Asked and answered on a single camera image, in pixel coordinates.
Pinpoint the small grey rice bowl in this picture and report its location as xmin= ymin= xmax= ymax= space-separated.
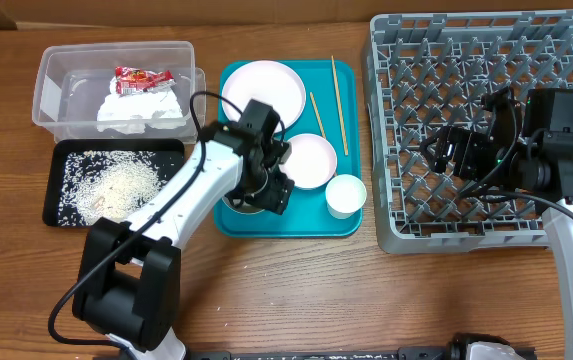
xmin=222 ymin=197 xmax=263 ymax=215

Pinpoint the white paper cup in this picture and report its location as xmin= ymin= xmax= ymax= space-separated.
xmin=325 ymin=174 xmax=367 ymax=219

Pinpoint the white napkin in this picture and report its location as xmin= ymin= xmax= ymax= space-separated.
xmin=97 ymin=77 xmax=186 ymax=135

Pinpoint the red snack wrapper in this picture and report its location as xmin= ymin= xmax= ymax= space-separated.
xmin=115 ymin=66 xmax=176 ymax=95

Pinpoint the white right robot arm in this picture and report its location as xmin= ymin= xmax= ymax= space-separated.
xmin=419 ymin=87 xmax=573 ymax=359

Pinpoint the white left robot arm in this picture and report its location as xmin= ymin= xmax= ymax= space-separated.
xmin=47 ymin=100 xmax=294 ymax=359

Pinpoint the grey dishwasher rack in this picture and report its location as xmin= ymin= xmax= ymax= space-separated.
xmin=361 ymin=8 xmax=573 ymax=255

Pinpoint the white bowl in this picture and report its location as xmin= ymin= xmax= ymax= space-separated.
xmin=280 ymin=133 xmax=338 ymax=190

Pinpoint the wooden chopstick left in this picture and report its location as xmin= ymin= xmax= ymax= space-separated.
xmin=309 ymin=91 xmax=337 ymax=157

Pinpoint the wooden chopstick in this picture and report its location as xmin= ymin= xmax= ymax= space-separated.
xmin=309 ymin=91 xmax=337 ymax=157
xmin=331 ymin=55 xmax=349 ymax=156

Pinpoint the wooden chopstick right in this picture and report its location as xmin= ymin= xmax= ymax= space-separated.
xmin=331 ymin=55 xmax=349 ymax=156

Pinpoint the large white plate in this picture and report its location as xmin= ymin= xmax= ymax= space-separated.
xmin=221 ymin=60 xmax=307 ymax=139

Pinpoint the teal serving tray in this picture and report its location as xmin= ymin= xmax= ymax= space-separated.
xmin=214 ymin=59 xmax=363 ymax=238

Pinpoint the pile of rice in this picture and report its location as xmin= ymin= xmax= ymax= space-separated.
xmin=56 ymin=150 xmax=181 ymax=227

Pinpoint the black tray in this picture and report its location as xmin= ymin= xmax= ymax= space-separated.
xmin=42 ymin=139 xmax=185 ymax=227

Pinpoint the clear plastic bin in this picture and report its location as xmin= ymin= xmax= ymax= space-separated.
xmin=32 ymin=41 xmax=197 ymax=129

